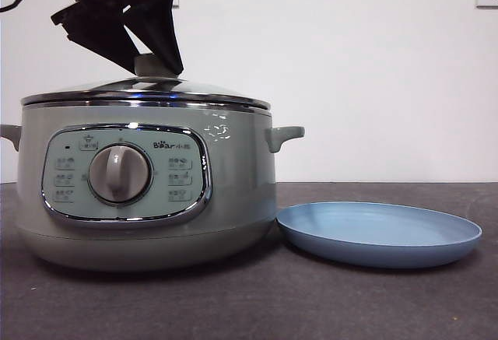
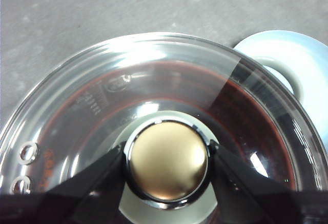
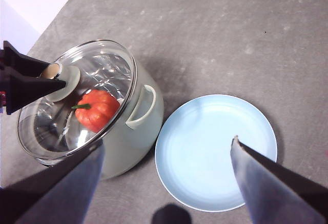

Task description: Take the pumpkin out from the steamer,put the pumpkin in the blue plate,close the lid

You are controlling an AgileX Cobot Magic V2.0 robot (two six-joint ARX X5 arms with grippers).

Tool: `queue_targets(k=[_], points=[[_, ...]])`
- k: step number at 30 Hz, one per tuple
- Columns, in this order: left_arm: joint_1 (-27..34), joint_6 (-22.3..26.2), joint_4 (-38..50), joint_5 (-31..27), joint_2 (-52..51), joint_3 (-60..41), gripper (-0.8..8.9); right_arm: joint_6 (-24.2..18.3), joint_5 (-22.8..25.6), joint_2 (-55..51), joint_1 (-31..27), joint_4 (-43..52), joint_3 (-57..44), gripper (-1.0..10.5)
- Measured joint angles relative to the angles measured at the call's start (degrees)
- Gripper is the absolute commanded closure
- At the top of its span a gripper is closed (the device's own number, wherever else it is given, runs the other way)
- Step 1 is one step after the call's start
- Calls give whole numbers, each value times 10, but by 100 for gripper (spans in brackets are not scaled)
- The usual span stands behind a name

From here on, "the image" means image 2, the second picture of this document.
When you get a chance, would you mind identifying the blue round plate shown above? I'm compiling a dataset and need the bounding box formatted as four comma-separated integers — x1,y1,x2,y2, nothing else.
233,30,328,107

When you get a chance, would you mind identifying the pale green electric steamer pot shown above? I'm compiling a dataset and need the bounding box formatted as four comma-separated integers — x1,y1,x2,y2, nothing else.
252,56,305,105

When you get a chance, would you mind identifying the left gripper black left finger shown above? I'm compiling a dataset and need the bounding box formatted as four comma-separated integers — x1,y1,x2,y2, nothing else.
0,144,127,224

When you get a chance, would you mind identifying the glass lid with green knob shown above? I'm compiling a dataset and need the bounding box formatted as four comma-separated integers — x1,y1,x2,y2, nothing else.
0,31,328,224

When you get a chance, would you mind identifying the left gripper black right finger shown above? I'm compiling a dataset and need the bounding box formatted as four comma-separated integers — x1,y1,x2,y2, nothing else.
208,139,328,224

